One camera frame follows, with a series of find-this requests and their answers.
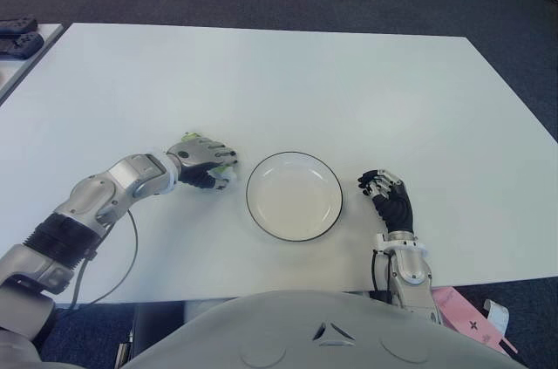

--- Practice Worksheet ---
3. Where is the pink cardboard box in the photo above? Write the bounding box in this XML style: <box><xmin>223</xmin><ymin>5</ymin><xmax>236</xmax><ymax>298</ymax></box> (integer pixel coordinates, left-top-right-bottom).
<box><xmin>431</xmin><ymin>286</ymin><xmax>520</xmax><ymax>355</ymax></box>

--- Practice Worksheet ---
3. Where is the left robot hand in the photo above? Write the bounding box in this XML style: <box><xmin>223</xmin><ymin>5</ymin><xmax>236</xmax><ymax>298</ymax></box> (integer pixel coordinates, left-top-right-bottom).
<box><xmin>167</xmin><ymin>135</ymin><xmax>239</xmax><ymax>191</ymax></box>

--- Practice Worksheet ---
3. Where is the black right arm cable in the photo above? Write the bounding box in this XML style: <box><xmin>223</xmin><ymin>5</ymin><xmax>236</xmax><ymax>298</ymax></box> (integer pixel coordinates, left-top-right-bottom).
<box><xmin>371</xmin><ymin>249</ymin><xmax>381</xmax><ymax>292</ymax></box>

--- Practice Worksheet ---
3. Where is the black game controller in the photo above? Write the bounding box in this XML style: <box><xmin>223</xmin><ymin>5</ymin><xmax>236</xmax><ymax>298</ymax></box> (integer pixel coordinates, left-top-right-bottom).
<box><xmin>0</xmin><ymin>32</ymin><xmax>44</xmax><ymax>60</ymax></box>
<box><xmin>0</xmin><ymin>15</ymin><xmax>38</xmax><ymax>35</ymax></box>

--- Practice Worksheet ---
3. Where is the green toothpaste tube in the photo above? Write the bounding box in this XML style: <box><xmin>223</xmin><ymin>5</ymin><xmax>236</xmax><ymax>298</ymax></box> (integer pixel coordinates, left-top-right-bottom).
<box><xmin>180</xmin><ymin>130</ymin><xmax>240</xmax><ymax>183</ymax></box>

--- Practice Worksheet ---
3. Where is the white paper tag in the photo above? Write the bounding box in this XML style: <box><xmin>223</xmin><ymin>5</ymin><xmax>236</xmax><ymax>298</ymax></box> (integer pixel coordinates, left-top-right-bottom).
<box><xmin>482</xmin><ymin>298</ymin><xmax>511</xmax><ymax>338</ymax></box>

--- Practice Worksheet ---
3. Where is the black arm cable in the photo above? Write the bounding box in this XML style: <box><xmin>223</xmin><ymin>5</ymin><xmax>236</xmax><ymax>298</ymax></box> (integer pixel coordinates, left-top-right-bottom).
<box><xmin>371</xmin><ymin>249</ymin><xmax>381</xmax><ymax>292</ymax></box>
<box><xmin>69</xmin><ymin>207</ymin><xmax>140</xmax><ymax>309</ymax></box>

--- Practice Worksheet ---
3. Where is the white plate black rim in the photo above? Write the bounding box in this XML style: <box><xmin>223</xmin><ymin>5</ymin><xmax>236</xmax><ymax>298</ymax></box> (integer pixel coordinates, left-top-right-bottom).
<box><xmin>245</xmin><ymin>151</ymin><xmax>344</xmax><ymax>243</ymax></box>

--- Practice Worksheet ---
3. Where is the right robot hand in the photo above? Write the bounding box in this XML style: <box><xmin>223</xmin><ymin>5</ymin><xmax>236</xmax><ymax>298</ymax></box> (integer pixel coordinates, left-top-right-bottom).
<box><xmin>357</xmin><ymin>169</ymin><xmax>414</xmax><ymax>234</ymax></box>

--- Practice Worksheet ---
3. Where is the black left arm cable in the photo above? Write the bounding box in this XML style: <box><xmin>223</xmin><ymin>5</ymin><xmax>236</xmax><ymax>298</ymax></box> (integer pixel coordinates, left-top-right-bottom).
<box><xmin>69</xmin><ymin>207</ymin><xmax>140</xmax><ymax>309</ymax></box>

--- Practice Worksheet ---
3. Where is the grey robot torso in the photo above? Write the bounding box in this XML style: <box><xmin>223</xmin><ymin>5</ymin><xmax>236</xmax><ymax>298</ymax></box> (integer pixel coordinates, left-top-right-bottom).
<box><xmin>126</xmin><ymin>290</ymin><xmax>524</xmax><ymax>369</ymax></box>

